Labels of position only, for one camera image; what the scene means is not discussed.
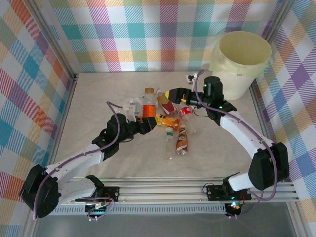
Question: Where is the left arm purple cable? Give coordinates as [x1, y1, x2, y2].
[32, 101, 124, 220]

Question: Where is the brown swirl label bottle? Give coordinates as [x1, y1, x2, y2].
[175, 124, 190, 157]

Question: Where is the clear bottle green band cap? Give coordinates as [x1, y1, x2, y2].
[164, 126, 175, 160]

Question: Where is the orange label plastic bottle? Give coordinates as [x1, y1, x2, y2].
[142, 87, 158, 118]

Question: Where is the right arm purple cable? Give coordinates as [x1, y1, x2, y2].
[192, 69, 279, 203]

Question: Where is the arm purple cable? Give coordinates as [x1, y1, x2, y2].
[192, 69, 279, 203]
[32, 101, 124, 220]

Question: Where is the red yellow label tea bottle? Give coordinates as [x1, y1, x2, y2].
[155, 90, 179, 116]

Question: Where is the aluminium table side rail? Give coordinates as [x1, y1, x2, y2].
[248, 81, 275, 146]
[46, 73, 79, 173]

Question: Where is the grey slotted cable duct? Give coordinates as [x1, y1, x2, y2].
[53, 205, 229, 216]

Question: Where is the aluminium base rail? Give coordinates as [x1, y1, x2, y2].
[53, 176, 301, 205]

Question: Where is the white plastic bin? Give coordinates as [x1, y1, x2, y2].
[209, 31, 272, 101]

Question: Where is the clear plastic bottle, white label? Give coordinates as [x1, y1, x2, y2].
[123, 96, 144, 117]

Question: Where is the clear bottle red label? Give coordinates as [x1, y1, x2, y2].
[179, 105, 198, 136]

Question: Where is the circuit board with wires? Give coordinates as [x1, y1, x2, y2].
[226, 201, 244, 219]
[85, 202, 111, 222]

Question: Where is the aluminium frame post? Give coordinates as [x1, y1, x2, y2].
[263, 0, 297, 44]
[26, 0, 79, 81]

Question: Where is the orange snack packet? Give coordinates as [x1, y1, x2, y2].
[157, 113, 181, 130]

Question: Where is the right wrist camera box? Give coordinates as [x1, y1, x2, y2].
[186, 72, 198, 85]

